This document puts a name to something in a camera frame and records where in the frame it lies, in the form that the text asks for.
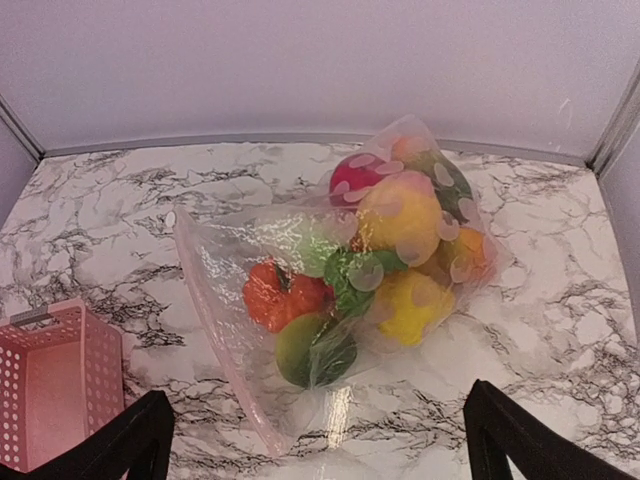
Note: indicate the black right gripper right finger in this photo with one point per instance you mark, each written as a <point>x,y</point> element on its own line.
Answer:
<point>500,433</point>

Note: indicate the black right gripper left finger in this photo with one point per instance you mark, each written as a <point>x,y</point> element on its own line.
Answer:
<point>134,445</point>

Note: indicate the clear zip top bag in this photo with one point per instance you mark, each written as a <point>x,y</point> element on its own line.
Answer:
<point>216,256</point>

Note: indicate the yellow fake bell pepper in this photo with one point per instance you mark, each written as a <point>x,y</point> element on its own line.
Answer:
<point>408,303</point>

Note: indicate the orange fake tangerine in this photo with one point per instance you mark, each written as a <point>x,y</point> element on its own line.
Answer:
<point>465,259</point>

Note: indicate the orange fake pumpkin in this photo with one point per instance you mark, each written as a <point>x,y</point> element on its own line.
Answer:
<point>274,296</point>

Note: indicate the yellow fake peach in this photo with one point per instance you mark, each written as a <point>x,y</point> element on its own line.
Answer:
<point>401,213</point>

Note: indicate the pale green fake cabbage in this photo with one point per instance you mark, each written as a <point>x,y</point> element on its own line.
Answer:
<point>310,240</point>

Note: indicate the red fake apple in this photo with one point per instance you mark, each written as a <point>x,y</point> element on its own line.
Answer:
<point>353,174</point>

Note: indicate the pink perforated plastic basket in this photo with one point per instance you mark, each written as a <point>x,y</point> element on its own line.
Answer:
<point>61,381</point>

